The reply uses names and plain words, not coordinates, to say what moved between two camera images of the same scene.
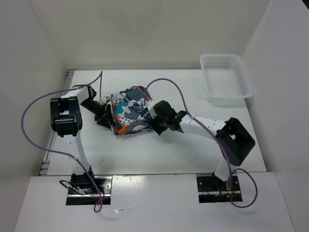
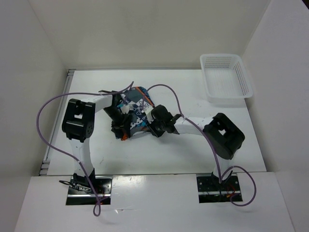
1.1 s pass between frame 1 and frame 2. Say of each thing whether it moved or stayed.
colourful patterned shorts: stayed
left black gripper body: moved
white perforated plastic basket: stayed
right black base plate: stayed
